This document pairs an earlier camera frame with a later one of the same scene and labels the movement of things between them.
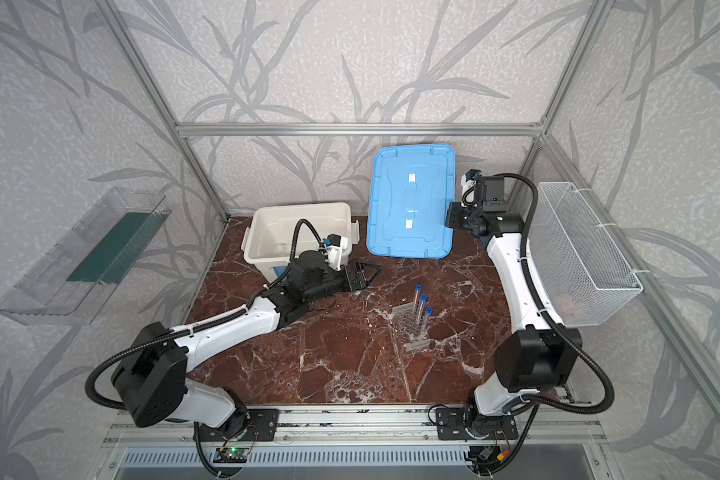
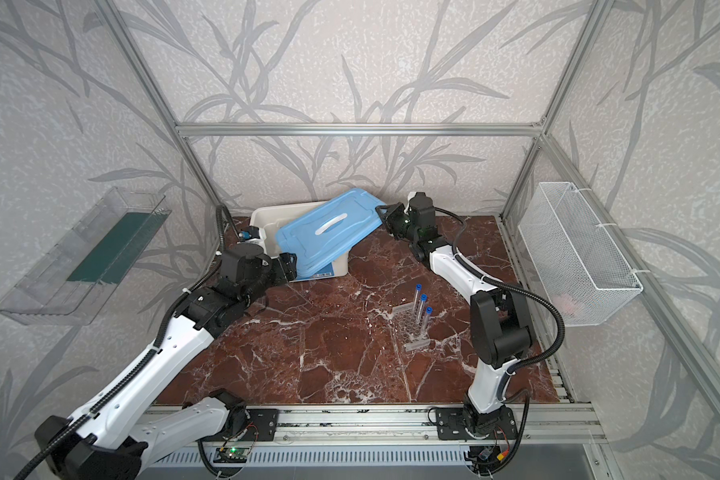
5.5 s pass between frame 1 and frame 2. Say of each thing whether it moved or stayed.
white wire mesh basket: stayed
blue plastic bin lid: moved
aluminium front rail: stayed
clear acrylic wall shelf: stayed
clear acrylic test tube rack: stayed
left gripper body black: moved
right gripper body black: moved
